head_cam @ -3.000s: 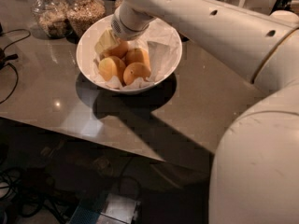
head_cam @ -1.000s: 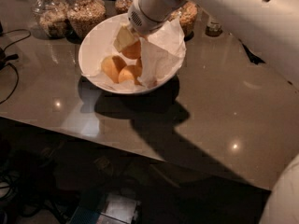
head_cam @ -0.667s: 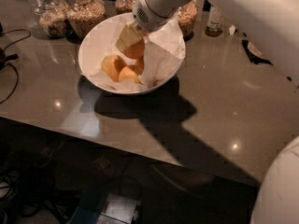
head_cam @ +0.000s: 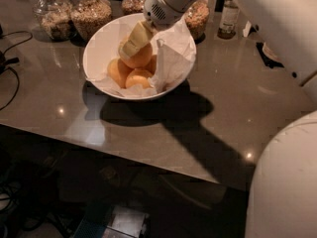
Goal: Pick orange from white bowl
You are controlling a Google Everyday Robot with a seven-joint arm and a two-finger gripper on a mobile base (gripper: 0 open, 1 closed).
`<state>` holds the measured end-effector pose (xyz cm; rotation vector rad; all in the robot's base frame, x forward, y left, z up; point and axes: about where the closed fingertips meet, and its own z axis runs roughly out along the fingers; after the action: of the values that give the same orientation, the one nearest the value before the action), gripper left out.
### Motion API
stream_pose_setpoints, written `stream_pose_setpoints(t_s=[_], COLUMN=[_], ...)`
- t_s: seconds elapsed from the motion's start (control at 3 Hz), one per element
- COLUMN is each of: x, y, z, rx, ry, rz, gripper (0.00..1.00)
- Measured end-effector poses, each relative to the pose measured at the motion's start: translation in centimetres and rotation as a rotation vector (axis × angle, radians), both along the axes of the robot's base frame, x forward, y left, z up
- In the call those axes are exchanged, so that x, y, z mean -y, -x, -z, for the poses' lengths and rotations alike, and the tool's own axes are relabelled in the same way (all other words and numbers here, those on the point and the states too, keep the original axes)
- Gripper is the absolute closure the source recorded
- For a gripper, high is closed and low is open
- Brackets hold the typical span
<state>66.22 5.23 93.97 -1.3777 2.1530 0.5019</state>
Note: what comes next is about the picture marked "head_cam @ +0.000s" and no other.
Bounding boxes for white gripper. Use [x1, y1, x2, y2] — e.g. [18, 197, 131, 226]
[119, 0, 197, 59]

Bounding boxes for orange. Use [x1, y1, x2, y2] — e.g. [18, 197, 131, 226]
[126, 69, 153, 88]
[145, 55, 157, 74]
[118, 43, 153, 68]
[107, 59, 132, 88]

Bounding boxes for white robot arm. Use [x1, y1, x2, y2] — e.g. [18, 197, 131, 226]
[120, 0, 317, 238]

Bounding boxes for white ceramic bowl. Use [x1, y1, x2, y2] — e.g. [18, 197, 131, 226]
[82, 12, 198, 101]

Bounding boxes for white paper napkin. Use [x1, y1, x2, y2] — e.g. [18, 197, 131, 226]
[86, 17, 197, 99]

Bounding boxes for clear glass bottle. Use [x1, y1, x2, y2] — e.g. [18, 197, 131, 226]
[217, 0, 240, 40]

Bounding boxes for left glass cereal jar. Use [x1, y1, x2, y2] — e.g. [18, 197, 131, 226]
[33, 0, 76, 42]

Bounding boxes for white card stand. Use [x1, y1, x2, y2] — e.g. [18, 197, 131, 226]
[243, 21, 253, 38]

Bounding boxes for stack of white plates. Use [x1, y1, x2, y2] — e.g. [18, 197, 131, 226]
[262, 43, 280, 63]

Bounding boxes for silver box on floor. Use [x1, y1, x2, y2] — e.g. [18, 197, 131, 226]
[70, 203, 150, 238]

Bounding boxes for black cable on table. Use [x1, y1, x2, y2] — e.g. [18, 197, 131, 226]
[0, 31, 34, 112]

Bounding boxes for black cables on floor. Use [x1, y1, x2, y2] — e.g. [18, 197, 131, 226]
[0, 169, 78, 238]

